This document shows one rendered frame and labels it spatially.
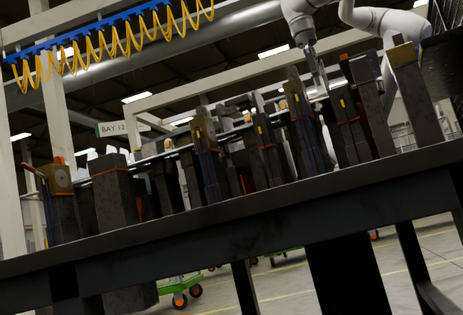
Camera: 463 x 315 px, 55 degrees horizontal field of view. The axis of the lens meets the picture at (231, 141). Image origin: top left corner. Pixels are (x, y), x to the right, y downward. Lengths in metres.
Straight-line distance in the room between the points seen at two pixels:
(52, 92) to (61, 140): 1.04
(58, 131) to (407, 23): 8.24
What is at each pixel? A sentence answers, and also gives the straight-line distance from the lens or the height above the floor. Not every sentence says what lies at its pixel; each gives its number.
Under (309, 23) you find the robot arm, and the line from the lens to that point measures 1.68.
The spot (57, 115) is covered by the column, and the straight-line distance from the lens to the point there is 9.70.
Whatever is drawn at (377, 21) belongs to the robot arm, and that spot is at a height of 1.38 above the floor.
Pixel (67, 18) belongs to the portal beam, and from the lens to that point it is 5.33.
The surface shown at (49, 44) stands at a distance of 5.42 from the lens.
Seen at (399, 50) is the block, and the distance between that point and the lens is 1.46.
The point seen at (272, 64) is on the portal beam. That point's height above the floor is 3.34.
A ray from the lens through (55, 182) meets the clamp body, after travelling 1.83.
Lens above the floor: 0.63
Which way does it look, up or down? 12 degrees up
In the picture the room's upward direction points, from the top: 14 degrees counter-clockwise
